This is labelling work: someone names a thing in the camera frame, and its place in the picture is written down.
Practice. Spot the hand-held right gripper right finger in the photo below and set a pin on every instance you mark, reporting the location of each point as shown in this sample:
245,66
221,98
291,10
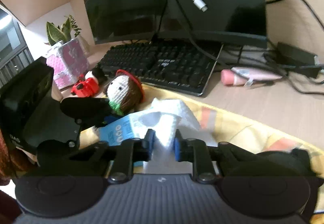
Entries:
177,148

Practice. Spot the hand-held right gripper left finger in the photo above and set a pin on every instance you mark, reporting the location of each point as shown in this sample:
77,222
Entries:
151,141

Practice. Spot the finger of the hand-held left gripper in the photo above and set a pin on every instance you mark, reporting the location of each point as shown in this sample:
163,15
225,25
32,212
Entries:
108,119
86,111

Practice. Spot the blue wet wipes packet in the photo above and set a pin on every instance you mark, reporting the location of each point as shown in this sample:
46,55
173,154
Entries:
119,130

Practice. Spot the white paper tissue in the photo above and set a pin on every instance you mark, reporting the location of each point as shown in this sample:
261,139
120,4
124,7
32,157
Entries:
172,117

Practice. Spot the person's left forearm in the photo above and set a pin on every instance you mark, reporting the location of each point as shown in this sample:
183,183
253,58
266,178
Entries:
10,163

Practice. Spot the red toy car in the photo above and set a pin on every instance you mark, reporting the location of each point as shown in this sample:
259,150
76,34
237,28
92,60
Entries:
84,87

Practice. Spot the crochet doll with red hat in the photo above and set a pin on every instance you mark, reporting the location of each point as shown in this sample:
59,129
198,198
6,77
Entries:
121,89

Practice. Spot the pink quilted box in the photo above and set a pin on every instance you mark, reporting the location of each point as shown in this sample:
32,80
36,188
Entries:
68,62

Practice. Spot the black keyboard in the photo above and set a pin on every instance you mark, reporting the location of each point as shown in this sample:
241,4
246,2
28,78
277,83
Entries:
157,64

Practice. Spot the small green plant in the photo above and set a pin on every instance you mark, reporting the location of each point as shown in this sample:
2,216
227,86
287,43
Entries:
58,31

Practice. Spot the yellow printed cartoon towel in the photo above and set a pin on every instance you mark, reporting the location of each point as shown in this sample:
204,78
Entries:
253,132

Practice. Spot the pink tube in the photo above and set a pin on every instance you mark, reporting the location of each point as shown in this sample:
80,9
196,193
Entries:
243,77

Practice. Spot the black computer monitor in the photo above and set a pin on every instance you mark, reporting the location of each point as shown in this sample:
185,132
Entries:
126,6

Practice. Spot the black power adapter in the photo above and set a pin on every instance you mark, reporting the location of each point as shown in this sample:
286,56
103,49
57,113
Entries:
293,57

